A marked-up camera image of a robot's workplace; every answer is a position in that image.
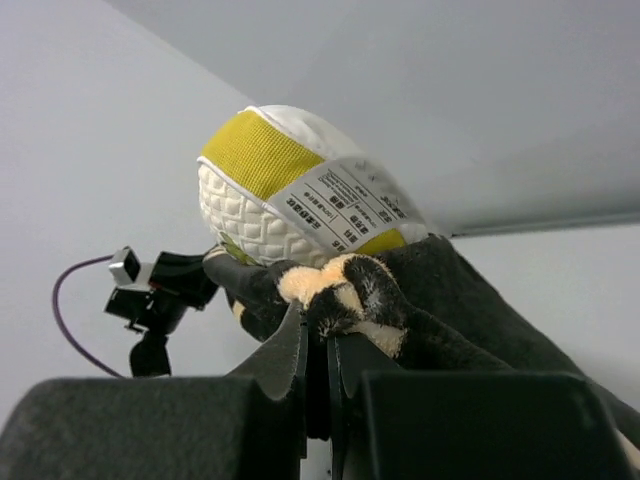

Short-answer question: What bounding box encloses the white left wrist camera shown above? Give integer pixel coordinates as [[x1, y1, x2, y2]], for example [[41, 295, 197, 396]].
[[108, 246, 142, 290]]

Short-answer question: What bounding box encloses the white pillow with yellow edge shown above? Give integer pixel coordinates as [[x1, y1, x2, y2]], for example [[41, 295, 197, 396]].
[[198, 105, 434, 267]]

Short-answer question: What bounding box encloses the aluminium rail frame right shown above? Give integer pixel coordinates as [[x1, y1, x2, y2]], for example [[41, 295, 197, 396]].
[[451, 212, 639, 238]]

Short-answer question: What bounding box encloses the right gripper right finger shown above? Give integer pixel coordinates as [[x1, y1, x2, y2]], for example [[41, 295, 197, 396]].
[[327, 335, 625, 479]]

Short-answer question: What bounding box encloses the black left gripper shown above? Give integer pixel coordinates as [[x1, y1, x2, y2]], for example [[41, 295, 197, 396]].
[[105, 251, 218, 378]]

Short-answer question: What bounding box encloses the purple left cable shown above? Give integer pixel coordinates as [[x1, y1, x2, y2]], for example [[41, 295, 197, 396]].
[[53, 254, 126, 379]]

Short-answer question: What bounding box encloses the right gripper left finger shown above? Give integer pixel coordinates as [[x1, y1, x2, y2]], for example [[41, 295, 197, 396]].
[[1, 306, 307, 479]]

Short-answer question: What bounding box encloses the black pillowcase with beige flowers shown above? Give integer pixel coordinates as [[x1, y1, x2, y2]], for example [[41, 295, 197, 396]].
[[202, 234, 640, 446]]

